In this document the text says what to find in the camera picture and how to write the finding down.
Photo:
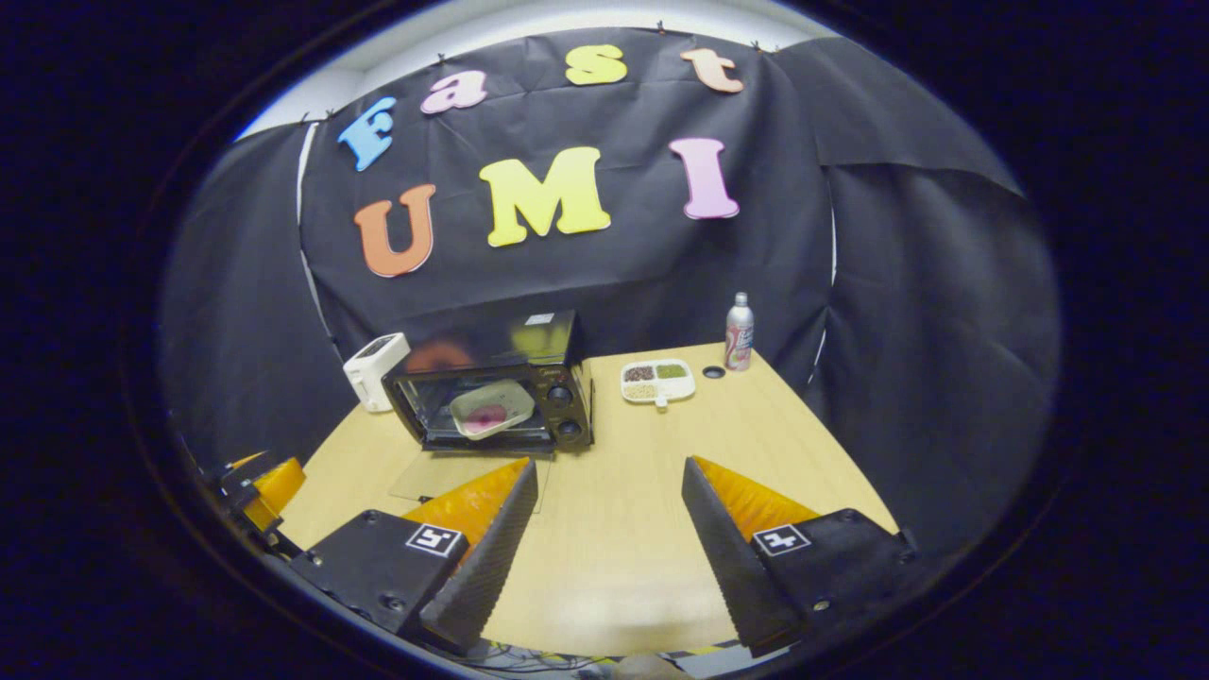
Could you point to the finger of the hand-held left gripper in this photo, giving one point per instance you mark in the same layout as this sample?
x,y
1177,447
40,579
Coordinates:
x,y
279,486
244,461

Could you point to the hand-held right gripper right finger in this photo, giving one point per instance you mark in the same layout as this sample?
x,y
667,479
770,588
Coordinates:
x,y
737,567

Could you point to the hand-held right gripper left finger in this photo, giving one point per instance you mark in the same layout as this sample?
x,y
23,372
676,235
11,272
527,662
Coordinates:
x,y
482,567

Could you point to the white plate with pink food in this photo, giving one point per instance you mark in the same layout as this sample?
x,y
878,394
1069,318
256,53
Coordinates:
x,y
491,411

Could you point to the black electric oven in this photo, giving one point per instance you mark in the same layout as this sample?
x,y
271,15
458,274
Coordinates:
x,y
557,354

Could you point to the white toaster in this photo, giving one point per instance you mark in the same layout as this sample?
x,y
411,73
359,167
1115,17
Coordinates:
x,y
370,370

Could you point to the white divided snack tray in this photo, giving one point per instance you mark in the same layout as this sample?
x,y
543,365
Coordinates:
x,y
657,381

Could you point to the silver bottle with red label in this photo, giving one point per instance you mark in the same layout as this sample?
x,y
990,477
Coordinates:
x,y
739,335

